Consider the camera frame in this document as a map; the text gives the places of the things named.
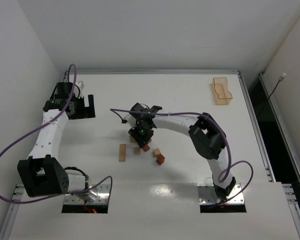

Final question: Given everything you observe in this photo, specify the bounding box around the long dark wood block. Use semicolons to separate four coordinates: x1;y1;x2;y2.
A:
142;144;150;152

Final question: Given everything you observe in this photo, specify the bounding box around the long light wood block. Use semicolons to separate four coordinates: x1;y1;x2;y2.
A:
118;144;127;162

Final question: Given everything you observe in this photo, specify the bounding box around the transparent orange plastic tray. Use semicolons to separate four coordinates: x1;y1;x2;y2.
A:
211;77;233;105

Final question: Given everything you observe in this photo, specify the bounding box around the small light cube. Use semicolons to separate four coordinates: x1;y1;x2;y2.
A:
133;147;141;156
129;136;136;143
152;148;161;158

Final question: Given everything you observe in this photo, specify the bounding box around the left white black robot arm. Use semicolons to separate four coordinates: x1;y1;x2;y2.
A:
17;81;96;198

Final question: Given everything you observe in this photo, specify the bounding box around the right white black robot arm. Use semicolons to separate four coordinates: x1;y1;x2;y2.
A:
122;103;236;201

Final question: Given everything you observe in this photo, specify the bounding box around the small dark wood cube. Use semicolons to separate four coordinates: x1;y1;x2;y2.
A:
156;154;165;166

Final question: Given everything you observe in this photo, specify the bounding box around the aluminium table frame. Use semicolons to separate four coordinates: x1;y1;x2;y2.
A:
9;73;300;240

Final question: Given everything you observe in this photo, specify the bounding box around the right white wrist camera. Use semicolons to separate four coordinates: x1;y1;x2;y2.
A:
121;114;135;127

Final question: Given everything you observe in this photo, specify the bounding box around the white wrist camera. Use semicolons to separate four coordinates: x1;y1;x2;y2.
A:
121;114;135;127
75;81;85;99

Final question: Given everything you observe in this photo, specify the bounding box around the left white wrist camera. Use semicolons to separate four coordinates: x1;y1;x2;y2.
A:
75;81;85;99

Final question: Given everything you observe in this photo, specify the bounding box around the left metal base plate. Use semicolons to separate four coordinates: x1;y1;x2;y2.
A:
63;184;110;205

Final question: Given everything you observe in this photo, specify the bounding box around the metal base plate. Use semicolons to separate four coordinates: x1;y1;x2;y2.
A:
197;184;245;206
63;184;110;205

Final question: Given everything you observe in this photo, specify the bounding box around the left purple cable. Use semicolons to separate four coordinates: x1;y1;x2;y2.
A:
0;63;113;202

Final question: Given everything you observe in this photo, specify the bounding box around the purple cable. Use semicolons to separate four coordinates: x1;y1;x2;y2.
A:
109;107;254;207
0;63;113;202

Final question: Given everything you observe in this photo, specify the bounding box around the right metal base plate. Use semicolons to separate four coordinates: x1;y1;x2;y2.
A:
197;184;245;206

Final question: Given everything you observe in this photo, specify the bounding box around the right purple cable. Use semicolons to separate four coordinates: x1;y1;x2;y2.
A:
109;107;254;207

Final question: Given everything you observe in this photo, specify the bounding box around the black wall cable with plug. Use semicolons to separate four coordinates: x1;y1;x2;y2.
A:
255;72;287;118

